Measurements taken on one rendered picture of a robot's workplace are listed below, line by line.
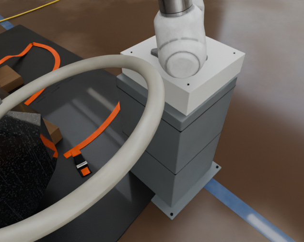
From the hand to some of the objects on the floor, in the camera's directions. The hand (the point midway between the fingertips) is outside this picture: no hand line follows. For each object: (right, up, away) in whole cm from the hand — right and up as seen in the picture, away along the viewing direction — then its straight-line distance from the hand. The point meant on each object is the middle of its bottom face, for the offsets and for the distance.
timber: (-14, -55, +142) cm, 153 cm away
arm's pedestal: (+78, -77, +125) cm, 166 cm away
